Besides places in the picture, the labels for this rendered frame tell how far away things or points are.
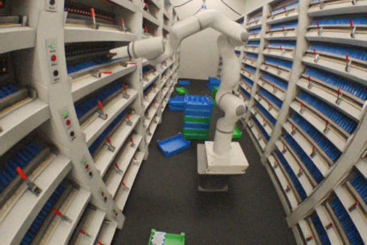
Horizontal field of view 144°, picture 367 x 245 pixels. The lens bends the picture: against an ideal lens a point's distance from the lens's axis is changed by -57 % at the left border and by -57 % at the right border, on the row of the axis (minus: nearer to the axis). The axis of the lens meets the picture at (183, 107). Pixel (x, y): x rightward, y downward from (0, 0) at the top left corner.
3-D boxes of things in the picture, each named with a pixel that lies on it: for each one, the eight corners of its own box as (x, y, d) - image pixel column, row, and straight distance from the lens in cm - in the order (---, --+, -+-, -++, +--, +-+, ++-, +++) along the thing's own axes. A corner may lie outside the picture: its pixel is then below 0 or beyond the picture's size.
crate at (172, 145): (179, 137, 169) (179, 132, 165) (190, 147, 157) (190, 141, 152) (157, 146, 157) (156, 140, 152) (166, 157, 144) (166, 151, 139)
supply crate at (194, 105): (209, 102, 169) (210, 96, 166) (212, 109, 150) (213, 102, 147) (184, 101, 166) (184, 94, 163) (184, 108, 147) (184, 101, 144)
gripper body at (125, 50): (136, 43, 76) (118, 47, 81) (127, 42, 67) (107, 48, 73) (139, 57, 76) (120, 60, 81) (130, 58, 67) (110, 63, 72)
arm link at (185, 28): (193, 35, 85) (147, 60, 79) (190, 12, 76) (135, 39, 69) (202, 43, 79) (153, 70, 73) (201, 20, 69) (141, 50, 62)
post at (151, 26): (161, 120, 203) (164, -12, 190) (160, 123, 195) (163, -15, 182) (148, 119, 208) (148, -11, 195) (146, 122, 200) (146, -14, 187)
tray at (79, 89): (135, 70, 101) (139, 57, 99) (70, 104, 53) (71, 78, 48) (112, 60, 109) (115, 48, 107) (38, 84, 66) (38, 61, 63)
